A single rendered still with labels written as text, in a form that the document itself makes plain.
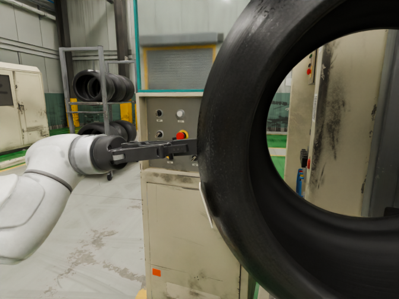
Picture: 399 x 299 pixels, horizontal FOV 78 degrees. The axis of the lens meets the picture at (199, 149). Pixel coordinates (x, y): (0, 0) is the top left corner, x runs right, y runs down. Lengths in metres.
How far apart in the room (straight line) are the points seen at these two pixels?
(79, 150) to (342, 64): 0.63
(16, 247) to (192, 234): 0.82
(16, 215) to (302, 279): 0.47
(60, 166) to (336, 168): 0.65
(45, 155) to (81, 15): 11.48
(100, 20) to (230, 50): 11.23
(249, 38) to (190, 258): 1.13
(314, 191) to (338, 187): 0.06
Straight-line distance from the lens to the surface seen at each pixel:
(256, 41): 0.32
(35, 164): 0.61
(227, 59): 0.33
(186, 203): 1.17
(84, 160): 0.56
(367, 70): 0.71
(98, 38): 11.43
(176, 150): 0.46
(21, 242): 0.56
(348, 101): 0.70
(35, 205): 0.56
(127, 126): 4.63
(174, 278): 1.42
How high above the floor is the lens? 1.25
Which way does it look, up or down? 12 degrees down
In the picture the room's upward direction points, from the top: straight up
